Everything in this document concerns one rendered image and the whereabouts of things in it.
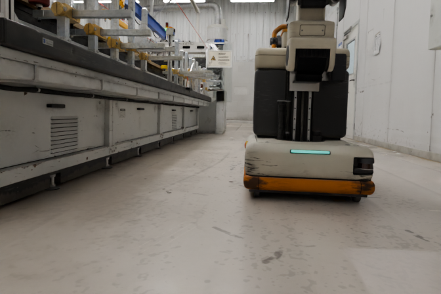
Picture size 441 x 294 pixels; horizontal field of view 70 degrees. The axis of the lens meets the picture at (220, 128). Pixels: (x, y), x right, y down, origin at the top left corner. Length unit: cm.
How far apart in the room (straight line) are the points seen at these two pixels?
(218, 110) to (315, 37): 459
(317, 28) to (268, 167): 72
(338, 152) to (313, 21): 65
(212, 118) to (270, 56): 443
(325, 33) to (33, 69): 129
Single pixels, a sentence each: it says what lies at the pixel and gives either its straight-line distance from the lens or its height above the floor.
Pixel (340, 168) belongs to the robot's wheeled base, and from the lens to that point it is 162.
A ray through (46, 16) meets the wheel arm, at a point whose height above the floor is 82.
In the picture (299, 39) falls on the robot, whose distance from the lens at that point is 162.
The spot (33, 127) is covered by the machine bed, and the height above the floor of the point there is 33.
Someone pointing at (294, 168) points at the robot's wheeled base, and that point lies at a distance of 157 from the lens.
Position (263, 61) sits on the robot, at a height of 73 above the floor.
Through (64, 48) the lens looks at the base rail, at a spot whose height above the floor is 67.
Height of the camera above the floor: 43
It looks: 3 degrees down
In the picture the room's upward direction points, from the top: 2 degrees clockwise
